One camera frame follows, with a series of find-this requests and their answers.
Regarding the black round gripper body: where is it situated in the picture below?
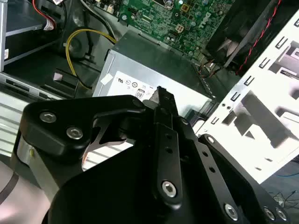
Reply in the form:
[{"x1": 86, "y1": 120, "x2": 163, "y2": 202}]
[{"x1": 45, "y1": 110, "x2": 225, "y2": 224}]

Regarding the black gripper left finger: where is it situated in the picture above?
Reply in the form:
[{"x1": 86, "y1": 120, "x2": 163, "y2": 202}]
[{"x1": 20, "y1": 85, "x2": 184, "y2": 210}]

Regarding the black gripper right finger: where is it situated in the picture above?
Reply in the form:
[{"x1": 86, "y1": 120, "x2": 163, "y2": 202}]
[{"x1": 164, "y1": 88, "x2": 292, "y2": 224}]

